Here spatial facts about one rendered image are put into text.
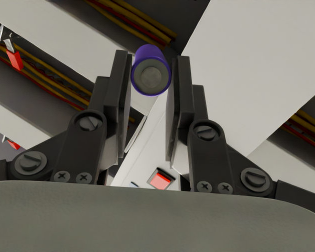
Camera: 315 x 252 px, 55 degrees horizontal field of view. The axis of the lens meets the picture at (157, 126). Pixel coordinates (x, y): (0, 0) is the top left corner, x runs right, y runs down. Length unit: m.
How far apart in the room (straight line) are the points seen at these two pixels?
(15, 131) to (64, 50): 0.19
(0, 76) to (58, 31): 0.28
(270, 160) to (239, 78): 0.09
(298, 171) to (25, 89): 0.43
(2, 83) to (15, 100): 0.04
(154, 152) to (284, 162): 0.12
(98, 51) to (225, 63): 0.12
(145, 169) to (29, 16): 0.19
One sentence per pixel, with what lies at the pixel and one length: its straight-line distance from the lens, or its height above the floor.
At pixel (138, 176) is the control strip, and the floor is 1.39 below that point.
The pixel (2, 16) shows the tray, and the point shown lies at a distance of 0.34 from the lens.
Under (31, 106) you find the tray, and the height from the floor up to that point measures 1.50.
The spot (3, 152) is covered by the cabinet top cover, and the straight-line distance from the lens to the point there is 0.72.
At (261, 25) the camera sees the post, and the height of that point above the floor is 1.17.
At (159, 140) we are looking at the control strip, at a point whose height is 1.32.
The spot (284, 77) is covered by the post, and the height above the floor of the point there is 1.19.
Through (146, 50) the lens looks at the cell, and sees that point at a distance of 0.16.
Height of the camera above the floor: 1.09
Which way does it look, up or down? 47 degrees up
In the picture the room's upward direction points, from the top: 149 degrees counter-clockwise
